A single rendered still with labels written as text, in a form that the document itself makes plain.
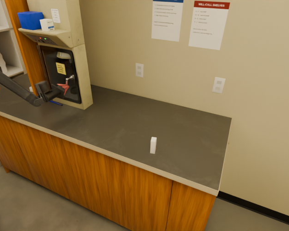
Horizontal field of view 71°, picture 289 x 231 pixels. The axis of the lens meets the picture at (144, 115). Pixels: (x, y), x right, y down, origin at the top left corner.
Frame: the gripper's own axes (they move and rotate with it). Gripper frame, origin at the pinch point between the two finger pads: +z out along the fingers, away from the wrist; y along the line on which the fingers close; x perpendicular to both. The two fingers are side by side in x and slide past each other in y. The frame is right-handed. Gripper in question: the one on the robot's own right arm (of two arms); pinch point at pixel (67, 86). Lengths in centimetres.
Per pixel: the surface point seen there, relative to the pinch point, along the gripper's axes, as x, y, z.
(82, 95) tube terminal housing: 6.3, -9.1, 6.4
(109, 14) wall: -41, 5, 49
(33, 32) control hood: -30.3, 21.6, -5.7
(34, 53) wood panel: -7.7, 33.9, 4.5
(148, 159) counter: -2, -75, -20
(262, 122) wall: -19, -131, 49
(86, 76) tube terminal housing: -5.8, -5.4, 12.9
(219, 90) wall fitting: -26, -94, 48
